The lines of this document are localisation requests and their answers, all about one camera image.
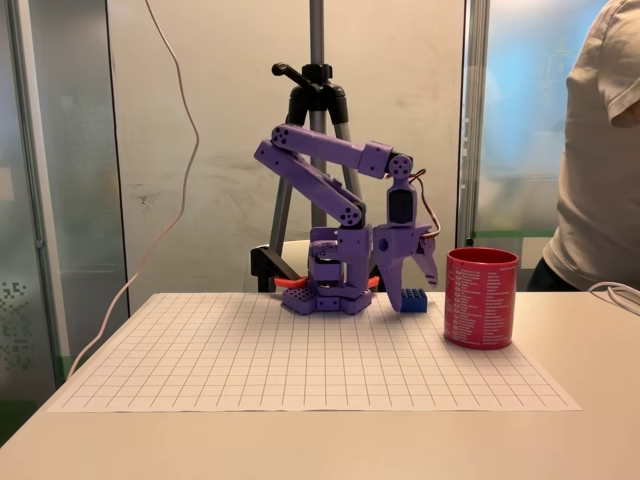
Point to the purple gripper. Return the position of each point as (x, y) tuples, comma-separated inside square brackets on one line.
[(398, 243)]

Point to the blue toy brick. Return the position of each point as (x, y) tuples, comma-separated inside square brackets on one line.
[(415, 302)]

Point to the purple robot arm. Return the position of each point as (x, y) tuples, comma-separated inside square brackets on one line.
[(320, 180)]

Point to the red cup with print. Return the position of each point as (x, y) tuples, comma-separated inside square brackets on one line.
[(482, 305)]

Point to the black and orange clamp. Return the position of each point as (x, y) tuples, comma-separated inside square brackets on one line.
[(265, 265), (376, 282)]

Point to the dark trousers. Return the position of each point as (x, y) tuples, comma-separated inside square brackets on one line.
[(545, 277)]

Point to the white grid paper sheet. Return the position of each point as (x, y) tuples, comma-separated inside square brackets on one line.
[(250, 365)]

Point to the person in beige shirt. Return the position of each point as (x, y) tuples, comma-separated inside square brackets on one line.
[(600, 175)]

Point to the grey and black tripod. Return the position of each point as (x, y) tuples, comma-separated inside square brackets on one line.
[(316, 50)]

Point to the aluminium frame post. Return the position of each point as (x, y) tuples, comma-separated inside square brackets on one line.
[(30, 150), (472, 125)]

